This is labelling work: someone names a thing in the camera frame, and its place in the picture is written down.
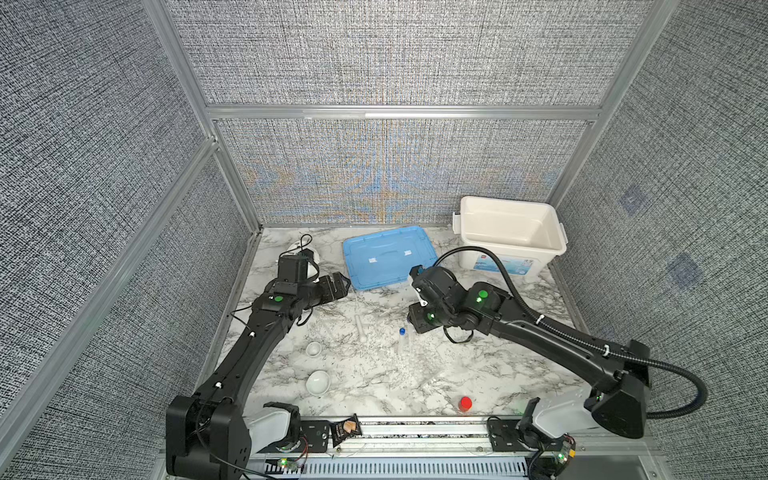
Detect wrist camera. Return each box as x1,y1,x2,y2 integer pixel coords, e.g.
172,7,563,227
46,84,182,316
409,265,428,307
274,252,310,295

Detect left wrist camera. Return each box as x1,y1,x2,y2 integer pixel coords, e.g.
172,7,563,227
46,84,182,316
274,252,310,295

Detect white plastic storage bin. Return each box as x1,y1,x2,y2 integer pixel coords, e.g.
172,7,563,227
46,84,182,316
452,196,568,281

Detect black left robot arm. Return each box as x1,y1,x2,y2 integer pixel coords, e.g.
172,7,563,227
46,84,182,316
165,272,351,479

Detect blue plastic bin lid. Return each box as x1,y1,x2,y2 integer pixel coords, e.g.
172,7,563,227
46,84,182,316
343,226,437,291

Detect small white ceramic dish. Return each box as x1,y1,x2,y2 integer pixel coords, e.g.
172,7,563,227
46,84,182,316
305,341,323,358

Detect red capped vial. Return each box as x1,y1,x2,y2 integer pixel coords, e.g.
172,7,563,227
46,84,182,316
458,396,473,413

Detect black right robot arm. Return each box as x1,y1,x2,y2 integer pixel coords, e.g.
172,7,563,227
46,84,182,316
408,266,649,439

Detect blue capped test tube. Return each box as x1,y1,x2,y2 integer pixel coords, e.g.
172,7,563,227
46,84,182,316
396,327,408,355

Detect small circuit board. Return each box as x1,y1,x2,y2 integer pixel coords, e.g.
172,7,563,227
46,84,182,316
329,414,362,447

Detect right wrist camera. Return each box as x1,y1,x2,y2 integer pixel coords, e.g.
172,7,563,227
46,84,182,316
409,265,428,307

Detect white alarm clock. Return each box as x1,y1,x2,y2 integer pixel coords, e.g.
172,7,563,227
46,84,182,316
295,245,319,282

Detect aluminium front rail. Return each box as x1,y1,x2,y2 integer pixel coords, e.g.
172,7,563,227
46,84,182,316
155,415,661,480

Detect black corrugated cable right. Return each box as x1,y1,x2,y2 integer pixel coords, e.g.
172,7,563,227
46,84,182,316
433,245,709,420

